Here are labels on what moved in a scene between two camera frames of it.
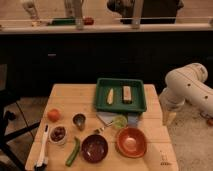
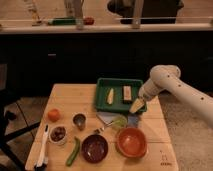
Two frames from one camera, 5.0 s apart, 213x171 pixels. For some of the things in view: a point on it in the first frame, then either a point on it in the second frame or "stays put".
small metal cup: x=79 y=119 stays put
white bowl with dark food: x=58 y=135 stays put
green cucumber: x=71 y=157 stays put
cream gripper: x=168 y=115 to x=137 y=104
